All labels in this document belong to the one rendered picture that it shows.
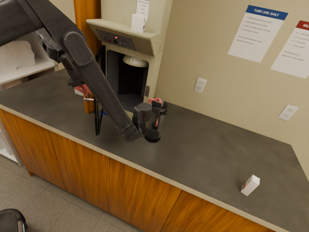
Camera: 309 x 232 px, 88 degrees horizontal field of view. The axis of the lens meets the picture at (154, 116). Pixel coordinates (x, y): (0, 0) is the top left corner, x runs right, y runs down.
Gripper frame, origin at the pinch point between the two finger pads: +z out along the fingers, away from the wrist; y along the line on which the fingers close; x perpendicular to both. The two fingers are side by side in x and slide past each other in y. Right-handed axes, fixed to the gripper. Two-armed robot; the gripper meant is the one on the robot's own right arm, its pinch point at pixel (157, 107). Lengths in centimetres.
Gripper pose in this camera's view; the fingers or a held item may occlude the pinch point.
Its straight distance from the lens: 82.4
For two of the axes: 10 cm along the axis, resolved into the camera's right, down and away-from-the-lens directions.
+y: 1.6, -7.9, -5.9
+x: -9.2, -3.3, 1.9
